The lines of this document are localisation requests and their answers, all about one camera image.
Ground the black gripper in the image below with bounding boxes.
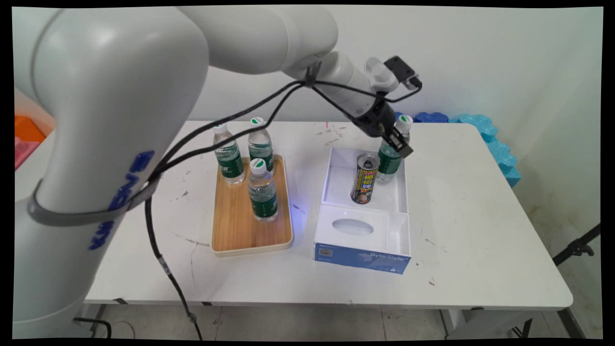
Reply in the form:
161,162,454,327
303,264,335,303
353,98,414,160

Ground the light blue foam mat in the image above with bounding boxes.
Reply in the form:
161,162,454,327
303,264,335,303
449,114,522,188

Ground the white blue cardboard box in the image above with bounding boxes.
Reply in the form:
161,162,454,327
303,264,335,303
314,146,412,275

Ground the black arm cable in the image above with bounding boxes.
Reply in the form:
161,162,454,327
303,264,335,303
144,67,423,341

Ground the dark blue foam mat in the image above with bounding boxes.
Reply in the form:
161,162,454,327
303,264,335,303
395,112,450,124

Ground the black tripod leg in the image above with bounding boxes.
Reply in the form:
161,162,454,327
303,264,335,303
552,223,601,267

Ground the wooden tray with cream rim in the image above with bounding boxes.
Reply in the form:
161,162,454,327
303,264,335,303
211,154,295,258

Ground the yellow black drink can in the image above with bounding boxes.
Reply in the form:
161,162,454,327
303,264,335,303
350,153,381,205

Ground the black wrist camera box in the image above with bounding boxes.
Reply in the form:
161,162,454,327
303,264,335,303
384,56,423,90

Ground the orange bin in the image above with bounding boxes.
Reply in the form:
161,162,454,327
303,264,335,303
14,115,46,144

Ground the green label water bottle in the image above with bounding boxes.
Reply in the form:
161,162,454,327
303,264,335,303
248,117,275,173
248,158,279,222
376,115,414,184
213,124,246,185

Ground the grey table leg frame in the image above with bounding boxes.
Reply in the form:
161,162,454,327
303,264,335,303
84,303,129,337
440,309,587,340

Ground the grey strap on arm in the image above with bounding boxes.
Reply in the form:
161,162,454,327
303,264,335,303
27,177,162,227

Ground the pink bin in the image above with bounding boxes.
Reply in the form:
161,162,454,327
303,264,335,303
14,136,40,170

